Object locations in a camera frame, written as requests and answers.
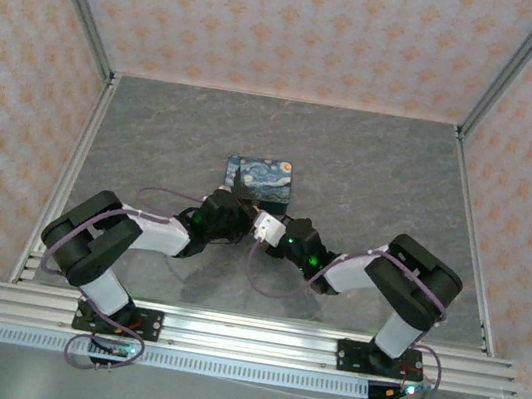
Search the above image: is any starry night painted tin box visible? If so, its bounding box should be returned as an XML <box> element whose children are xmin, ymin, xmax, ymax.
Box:
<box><xmin>219</xmin><ymin>151</ymin><xmax>299</xmax><ymax>217</ymax></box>

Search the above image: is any left controller board green light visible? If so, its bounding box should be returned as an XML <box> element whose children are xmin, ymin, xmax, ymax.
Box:
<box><xmin>88</xmin><ymin>336</ymin><xmax>139</xmax><ymax>361</ymax></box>

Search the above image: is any controller board green light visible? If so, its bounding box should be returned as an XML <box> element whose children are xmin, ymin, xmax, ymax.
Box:
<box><xmin>364</xmin><ymin>374</ymin><xmax>435</xmax><ymax>399</ymax></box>
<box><xmin>88</xmin><ymin>336</ymin><xmax>139</xmax><ymax>361</ymax></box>

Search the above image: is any right controller board green light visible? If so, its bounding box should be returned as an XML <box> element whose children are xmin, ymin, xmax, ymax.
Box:
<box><xmin>364</xmin><ymin>374</ymin><xmax>435</xmax><ymax>399</ymax></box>

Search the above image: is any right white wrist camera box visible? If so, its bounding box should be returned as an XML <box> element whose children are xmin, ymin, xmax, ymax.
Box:
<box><xmin>247</xmin><ymin>210</ymin><xmax>290</xmax><ymax>253</ymax></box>

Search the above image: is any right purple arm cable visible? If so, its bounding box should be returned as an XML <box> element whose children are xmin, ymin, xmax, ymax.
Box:
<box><xmin>226</xmin><ymin>230</ymin><xmax>463</xmax><ymax>399</ymax></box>

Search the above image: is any long aluminium mounting rail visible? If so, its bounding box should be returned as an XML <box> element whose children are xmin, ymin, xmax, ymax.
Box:
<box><xmin>0</xmin><ymin>276</ymin><xmax>523</xmax><ymax>399</ymax></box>

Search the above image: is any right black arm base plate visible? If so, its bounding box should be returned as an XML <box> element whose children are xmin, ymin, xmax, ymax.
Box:
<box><xmin>334</xmin><ymin>336</ymin><xmax>427</xmax><ymax>385</ymax></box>

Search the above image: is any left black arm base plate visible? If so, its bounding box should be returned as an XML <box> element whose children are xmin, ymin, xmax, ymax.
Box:
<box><xmin>71</xmin><ymin>297</ymin><xmax>165</xmax><ymax>345</ymax></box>

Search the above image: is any slotted white cable duct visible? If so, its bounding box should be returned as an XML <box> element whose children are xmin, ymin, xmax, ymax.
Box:
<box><xmin>0</xmin><ymin>321</ymin><xmax>373</xmax><ymax>399</ymax></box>

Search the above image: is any left aluminium table side rail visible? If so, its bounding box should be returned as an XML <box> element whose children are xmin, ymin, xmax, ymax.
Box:
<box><xmin>8</xmin><ymin>62</ymin><xmax>123</xmax><ymax>295</ymax></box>

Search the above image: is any aluminium table side rail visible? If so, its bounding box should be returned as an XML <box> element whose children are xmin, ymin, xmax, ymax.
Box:
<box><xmin>420</xmin><ymin>125</ymin><xmax>531</xmax><ymax>359</ymax></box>
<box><xmin>8</xmin><ymin>62</ymin><xmax>123</xmax><ymax>295</ymax></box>

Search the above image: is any right aluminium table side rail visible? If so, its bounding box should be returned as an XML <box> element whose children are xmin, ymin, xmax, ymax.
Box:
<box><xmin>420</xmin><ymin>125</ymin><xmax>531</xmax><ymax>359</ymax></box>

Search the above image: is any left aluminium frame post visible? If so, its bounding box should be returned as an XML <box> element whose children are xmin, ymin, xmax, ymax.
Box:
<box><xmin>16</xmin><ymin>0</ymin><xmax>127</xmax><ymax>86</ymax></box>

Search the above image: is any aluminium frame post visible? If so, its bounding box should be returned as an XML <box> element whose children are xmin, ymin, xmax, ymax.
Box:
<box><xmin>16</xmin><ymin>0</ymin><xmax>127</xmax><ymax>86</ymax></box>
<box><xmin>456</xmin><ymin>0</ymin><xmax>532</xmax><ymax>147</ymax></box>

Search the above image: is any right aluminium frame post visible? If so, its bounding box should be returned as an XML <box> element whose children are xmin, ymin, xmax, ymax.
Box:
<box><xmin>456</xmin><ymin>0</ymin><xmax>532</xmax><ymax>147</ymax></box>

